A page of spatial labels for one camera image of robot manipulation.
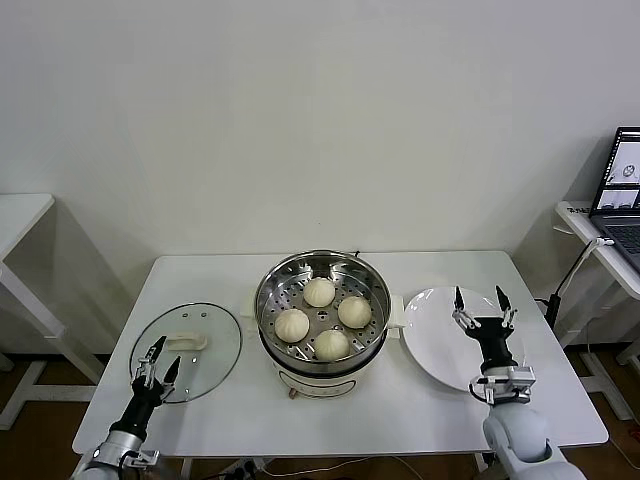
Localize white laptop cable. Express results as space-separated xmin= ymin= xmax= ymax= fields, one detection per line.
xmin=552 ymin=237 xmax=616 ymax=301

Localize round glass pot lid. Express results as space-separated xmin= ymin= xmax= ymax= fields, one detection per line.
xmin=129 ymin=301 xmax=244 ymax=404

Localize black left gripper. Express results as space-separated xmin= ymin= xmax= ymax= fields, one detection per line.
xmin=108 ymin=334 xmax=182 ymax=440

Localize stainless steel steamer basket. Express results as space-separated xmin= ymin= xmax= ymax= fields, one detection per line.
xmin=254 ymin=251 xmax=393 ymax=374

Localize empty white side table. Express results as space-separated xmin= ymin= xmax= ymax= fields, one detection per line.
xmin=0 ymin=193 xmax=109 ymax=432

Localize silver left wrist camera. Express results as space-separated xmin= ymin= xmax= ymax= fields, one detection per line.
xmin=118 ymin=448 xmax=162 ymax=467

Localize white round plate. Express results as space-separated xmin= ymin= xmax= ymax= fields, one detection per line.
xmin=402 ymin=286 xmax=527 ymax=394

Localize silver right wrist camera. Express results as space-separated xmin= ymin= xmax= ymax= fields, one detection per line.
xmin=468 ymin=366 xmax=537 ymax=404

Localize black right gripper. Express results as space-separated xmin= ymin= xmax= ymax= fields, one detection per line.
xmin=451 ymin=284 xmax=520 ymax=373

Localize grey open laptop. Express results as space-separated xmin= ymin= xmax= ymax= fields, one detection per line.
xmin=588 ymin=126 xmax=640 ymax=275

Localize white power strip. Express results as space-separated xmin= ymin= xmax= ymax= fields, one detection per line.
xmin=219 ymin=460 xmax=267 ymax=477

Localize white side table with laptop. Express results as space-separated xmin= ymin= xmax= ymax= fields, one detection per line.
xmin=552 ymin=199 xmax=640 ymax=422

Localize white steamed baozi bun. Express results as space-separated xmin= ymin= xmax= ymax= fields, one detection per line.
xmin=313 ymin=329 xmax=350 ymax=362
xmin=274 ymin=308 xmax=311 ymax=344
xmin=303 ymin=277 xmax=336 ymax=307
xmin=337 ymin=295 xmax=373 ymax=330

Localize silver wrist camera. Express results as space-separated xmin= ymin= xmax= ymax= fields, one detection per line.
xmin=468 ymin=366 xmax=537 ymax=404
xmin=118 ymin=448 xmax=162 ymax=467

